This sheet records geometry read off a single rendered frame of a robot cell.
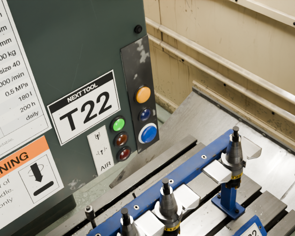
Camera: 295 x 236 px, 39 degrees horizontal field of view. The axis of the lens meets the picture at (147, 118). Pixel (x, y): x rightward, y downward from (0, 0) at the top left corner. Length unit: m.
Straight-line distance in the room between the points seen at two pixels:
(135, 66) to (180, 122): 1.22
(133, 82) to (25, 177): 0.19
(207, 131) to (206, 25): 0.43
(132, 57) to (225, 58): 1.05
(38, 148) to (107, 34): 0.16
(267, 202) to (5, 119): 1.04
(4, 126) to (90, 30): 0.15
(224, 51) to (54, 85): 1.13
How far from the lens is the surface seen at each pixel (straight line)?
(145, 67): 0.58
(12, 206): 0.58
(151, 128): 0.64
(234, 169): 1.06
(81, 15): 0.48
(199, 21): 1.61
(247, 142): 1.11
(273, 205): 1.39
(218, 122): 1.72
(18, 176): 0.55
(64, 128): 0.54
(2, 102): 0.48
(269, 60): 1.44
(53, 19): 0.47
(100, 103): 0.55
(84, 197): 1.79
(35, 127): 0.52
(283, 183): 1.56
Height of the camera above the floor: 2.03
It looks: 43 degrees down
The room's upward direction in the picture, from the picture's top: 8 degrees counter-clockwise
